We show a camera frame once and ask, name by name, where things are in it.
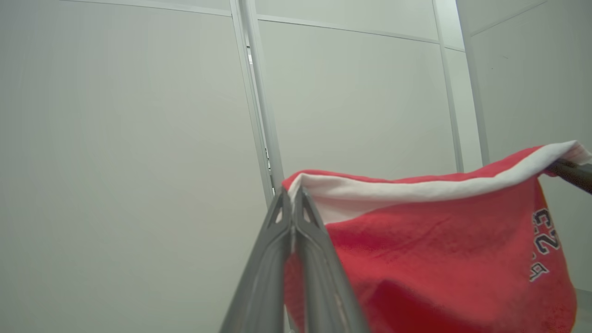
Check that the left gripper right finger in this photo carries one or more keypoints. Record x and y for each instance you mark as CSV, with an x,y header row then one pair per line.
x,y
323,277

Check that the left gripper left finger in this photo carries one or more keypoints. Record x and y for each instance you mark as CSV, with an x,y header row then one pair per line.
x,y
263,277

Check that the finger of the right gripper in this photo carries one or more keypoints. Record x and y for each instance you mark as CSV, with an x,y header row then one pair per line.
x,y
576,175

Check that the red jersey shirt white sleeves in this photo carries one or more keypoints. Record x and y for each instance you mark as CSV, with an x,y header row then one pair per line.
x,y
439,254

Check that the grey partition post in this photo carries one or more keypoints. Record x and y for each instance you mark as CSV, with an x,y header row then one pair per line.
x,y
263,115

